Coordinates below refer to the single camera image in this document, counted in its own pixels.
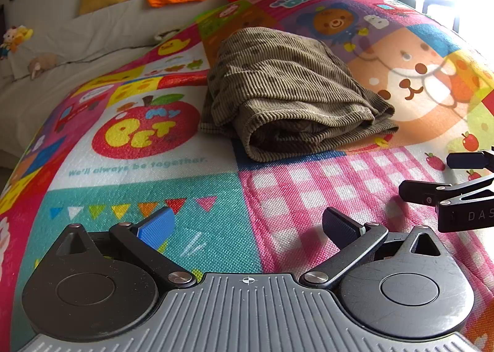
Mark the small colourful doll toy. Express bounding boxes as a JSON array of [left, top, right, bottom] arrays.
[[0, 26, 34, 60]]

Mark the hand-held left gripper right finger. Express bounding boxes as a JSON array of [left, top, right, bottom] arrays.
[[301, 207, 452, 290]]

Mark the brown dotted corduroy garment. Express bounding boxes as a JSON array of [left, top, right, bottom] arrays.
[[199, 27, 399, 163]]

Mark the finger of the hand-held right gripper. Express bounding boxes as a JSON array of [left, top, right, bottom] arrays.
[[399, 176, 494, 207], [446, 150, 494, 172]]

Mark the beige walrus plush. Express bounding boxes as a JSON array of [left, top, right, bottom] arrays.
[[29, 53, 59, 80]]

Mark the thin black cable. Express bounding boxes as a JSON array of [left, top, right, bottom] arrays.
[[58, 33, 182, 67]]

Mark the colourful cartoon printed play mat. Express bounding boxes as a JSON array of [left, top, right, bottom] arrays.
[[0, 0, 494, 352]]

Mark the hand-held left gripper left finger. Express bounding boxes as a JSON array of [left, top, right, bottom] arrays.
[[57, 206, 197, 290]]

